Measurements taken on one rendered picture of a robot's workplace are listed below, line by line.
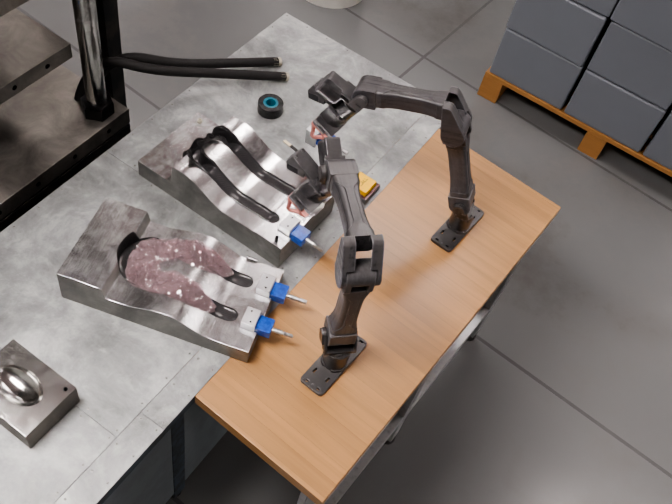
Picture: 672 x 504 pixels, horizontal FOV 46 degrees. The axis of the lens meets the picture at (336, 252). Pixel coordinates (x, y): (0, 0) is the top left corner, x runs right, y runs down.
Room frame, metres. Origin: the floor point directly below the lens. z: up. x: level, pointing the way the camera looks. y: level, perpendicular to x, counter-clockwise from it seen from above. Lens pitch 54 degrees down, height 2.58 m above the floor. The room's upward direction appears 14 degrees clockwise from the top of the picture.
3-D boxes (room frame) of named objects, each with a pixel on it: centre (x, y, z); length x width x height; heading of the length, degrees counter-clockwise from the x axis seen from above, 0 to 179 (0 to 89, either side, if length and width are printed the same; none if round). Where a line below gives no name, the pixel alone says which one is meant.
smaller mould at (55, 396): (0.68, 0.62, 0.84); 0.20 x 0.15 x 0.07; 67
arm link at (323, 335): (0.98, -0.06, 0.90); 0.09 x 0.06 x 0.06; 112
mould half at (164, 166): (1.43, 0.32, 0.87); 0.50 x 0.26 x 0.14; 67
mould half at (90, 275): (1.06, 0.38, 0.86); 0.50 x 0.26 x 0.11; 84
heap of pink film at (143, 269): (1.07, 0.38, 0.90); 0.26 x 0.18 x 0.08; 84
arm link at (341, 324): (0.99, -0.06, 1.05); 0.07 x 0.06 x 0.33; 112
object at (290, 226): (1.27, 0.09, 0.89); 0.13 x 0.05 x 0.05; 67
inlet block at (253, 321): (0.99, 0.12, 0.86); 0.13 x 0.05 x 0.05; 84
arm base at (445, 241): (1.51, -0.33, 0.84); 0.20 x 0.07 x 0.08; 154
